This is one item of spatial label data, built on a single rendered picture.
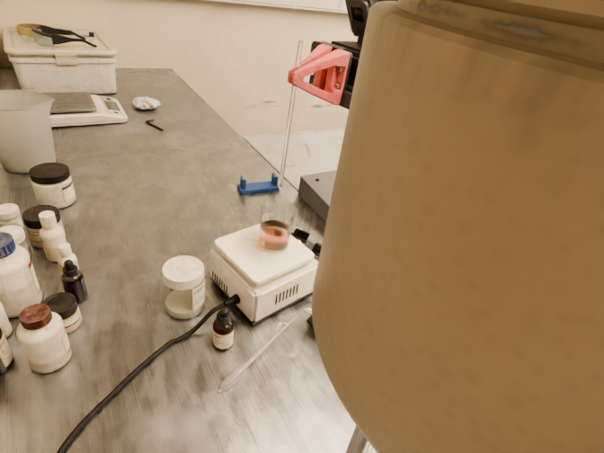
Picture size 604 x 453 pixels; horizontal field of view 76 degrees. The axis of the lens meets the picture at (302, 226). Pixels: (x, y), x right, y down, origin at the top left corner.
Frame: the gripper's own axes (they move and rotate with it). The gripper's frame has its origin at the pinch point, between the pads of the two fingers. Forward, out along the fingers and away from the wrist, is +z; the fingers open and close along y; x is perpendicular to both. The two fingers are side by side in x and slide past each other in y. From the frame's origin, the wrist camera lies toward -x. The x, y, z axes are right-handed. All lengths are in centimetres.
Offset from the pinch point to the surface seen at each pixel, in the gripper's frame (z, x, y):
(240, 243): 4.3, 26.0, -2.9
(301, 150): -45, 34, -39
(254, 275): 7.0, 26.0, 4.4
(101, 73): -13, 28, -106
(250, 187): -16.8, 33.5, -27.5
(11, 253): 31.6, 25.7, -16.3
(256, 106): -95, 53, -125
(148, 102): -19, 32, -85
